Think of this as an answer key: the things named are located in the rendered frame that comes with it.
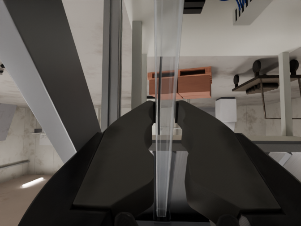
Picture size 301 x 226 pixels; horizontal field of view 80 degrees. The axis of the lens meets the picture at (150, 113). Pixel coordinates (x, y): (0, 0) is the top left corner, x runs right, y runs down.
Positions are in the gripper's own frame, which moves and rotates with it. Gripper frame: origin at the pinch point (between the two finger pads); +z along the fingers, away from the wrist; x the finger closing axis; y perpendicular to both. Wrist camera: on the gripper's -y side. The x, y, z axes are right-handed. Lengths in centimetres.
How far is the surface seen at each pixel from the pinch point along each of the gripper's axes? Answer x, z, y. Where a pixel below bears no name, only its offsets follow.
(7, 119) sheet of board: -725, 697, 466
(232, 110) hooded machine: 249, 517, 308
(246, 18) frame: 23, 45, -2
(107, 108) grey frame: -12.2, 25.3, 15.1
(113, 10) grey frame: -11.1, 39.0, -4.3
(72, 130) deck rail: -7.9, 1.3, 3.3
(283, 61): 57, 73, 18
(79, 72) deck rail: -7.9, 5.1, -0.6
